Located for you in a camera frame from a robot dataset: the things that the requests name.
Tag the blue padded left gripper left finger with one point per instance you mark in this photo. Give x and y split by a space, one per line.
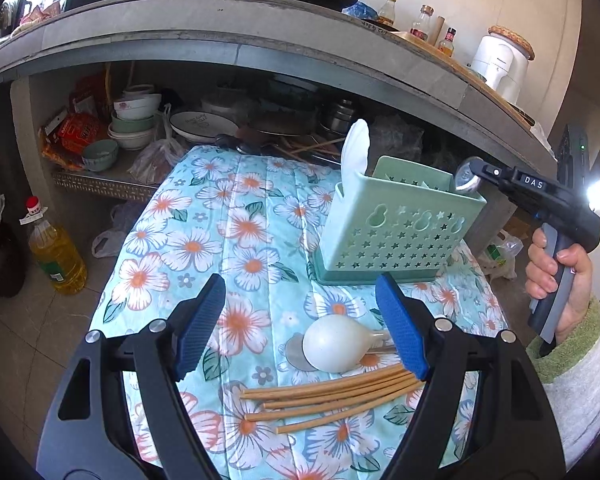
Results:
88 432

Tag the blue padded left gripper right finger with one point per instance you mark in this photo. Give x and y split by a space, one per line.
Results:
512 434

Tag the white ceramic soup spoon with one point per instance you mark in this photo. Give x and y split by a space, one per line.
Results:
354 153

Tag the steel spoon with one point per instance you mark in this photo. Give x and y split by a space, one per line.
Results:
294 353
465 180

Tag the green white sleeve forearm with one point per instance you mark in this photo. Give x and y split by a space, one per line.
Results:
570 375

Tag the plastic bag of rice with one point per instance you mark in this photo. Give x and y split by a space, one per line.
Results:
498 260

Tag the wooden cutting board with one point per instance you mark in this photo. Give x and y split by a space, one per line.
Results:
432 54

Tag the green plastic utensil holder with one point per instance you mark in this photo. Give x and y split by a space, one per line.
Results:
404 219

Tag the white electric kettle appliance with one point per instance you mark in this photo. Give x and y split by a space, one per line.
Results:
502 60

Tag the orange label sauce bottle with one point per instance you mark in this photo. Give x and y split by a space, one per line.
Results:
446 44

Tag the yellow cooking oil bottle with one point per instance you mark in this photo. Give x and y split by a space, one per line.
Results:
53 249

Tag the floral quilted table cloth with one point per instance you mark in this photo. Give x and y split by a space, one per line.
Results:
257 221

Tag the wooden rolling pin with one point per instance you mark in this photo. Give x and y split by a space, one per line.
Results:
435 29

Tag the red label sauce bottle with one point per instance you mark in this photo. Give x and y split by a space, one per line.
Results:
421 26

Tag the small green bowl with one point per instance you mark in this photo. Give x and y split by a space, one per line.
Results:
100 155

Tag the red snack package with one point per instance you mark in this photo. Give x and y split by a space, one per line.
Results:
64 138

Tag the stack of ceramic bowls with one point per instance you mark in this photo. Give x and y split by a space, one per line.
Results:
133 122

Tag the white ceramic plate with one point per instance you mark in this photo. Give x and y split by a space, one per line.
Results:
200 127

